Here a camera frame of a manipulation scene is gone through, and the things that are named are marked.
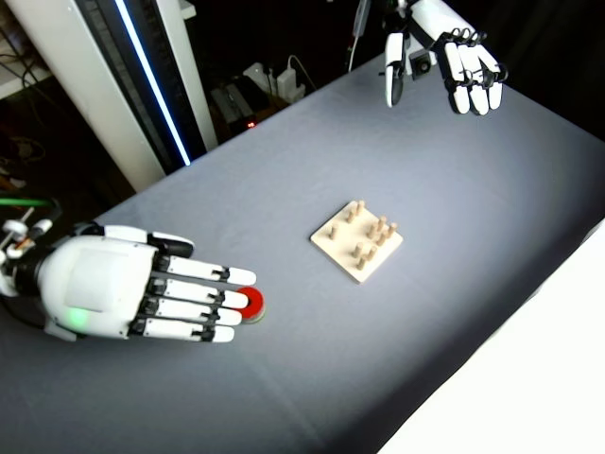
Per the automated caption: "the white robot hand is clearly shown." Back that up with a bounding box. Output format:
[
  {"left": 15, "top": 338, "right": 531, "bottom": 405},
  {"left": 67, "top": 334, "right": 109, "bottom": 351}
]
[
  {"left": 37, "top": 221, "right": 259, "bottom": 344},
  {"left": 383, "top": 0, "right": 510, "bottom": 116}
]

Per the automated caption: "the rainbow stacking ring toy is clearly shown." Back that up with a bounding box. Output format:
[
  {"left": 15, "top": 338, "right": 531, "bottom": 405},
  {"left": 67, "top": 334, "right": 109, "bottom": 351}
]
[{"left": 234, "top": 286, "right": 268, "bottom": 325}]

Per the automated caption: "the wooden peg board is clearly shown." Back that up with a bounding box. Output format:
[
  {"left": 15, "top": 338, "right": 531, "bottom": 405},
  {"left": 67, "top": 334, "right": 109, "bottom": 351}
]
[{"left": 310, "top": 200, "right": 405, "bottom": 285}]

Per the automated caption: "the white power adapter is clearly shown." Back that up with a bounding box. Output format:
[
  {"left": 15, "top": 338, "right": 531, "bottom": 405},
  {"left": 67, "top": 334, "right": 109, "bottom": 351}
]
[{"left": 243, "top": 61, "right": 308, "bottom": 103}]

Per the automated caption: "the white column with blue light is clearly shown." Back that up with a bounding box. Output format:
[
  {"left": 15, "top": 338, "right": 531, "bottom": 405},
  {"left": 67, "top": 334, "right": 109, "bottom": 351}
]
[{"left": 4, "top": 0, "right": 218, "bottom": 193}]

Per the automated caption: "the white shelf board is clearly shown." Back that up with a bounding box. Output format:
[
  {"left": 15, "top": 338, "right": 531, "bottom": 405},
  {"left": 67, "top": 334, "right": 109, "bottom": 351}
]
[{"left": 0, "top": 65, "right": 52, "bottom": 101}]

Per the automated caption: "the black power strip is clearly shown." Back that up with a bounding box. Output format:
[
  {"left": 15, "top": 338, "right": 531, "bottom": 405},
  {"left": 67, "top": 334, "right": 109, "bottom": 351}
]
[{"left": 210, "top": 82, "right": 260, "bottom": 138}]

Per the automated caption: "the grey table cloth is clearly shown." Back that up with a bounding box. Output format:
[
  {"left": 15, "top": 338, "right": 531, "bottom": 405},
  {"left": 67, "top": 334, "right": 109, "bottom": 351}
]
[{"left": 0, "top": 51, "right": 605, "bottom": 454}]

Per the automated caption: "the thin white cable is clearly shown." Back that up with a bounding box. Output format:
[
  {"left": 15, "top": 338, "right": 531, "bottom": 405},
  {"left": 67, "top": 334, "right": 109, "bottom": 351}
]
[{"left": 286, "top": 54, "right": 319, "bottom": 92}]

